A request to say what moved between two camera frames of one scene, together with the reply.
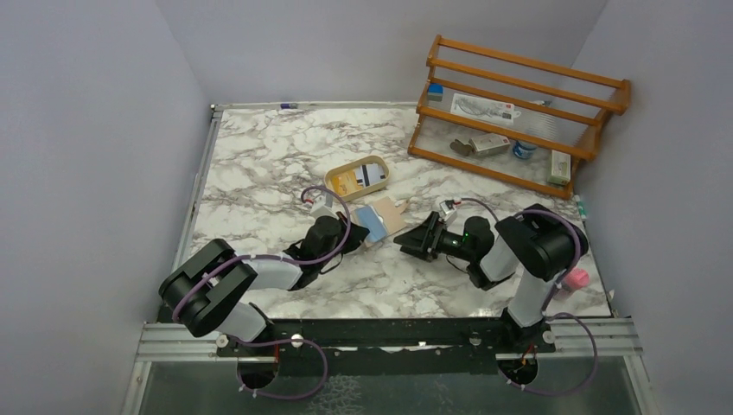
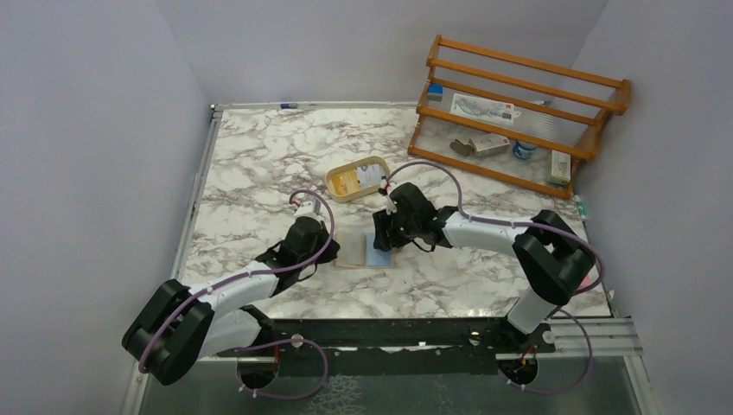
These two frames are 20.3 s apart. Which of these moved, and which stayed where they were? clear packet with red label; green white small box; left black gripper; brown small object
Moved: left black gripper
Stayed: green white small box; clear packet with red label; brown small object
